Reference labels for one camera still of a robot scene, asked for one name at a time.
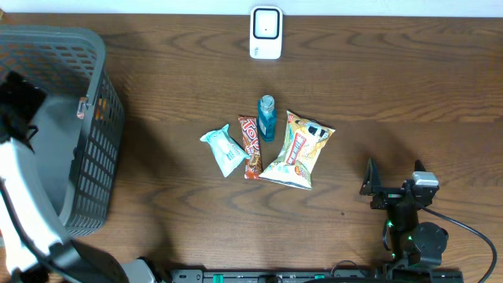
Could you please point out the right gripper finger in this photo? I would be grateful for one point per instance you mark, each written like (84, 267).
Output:
(371, 183)
(418, 166)

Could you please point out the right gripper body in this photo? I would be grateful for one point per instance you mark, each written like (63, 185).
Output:
(389, 196)

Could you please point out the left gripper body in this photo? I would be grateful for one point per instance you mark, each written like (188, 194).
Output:
(12, 100)

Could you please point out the blue mouthwash bottle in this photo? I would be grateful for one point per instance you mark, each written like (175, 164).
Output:
(267, 118)

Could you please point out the red chocolate bar wrapper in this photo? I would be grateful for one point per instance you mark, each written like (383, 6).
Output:
(253, 164)

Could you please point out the light blue tissue pack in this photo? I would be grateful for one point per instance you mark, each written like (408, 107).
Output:
(227, 153)

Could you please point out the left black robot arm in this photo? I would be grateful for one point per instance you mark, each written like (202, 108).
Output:
(37, 243)

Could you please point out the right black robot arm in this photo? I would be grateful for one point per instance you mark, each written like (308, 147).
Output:
(416, 247)

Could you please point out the orange basket tag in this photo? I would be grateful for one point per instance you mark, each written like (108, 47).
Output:
(82, 106)

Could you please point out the grey plastic shopping basket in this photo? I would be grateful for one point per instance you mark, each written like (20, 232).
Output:
(76, 158)

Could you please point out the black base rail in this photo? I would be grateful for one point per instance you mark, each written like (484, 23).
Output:
(318, 276)

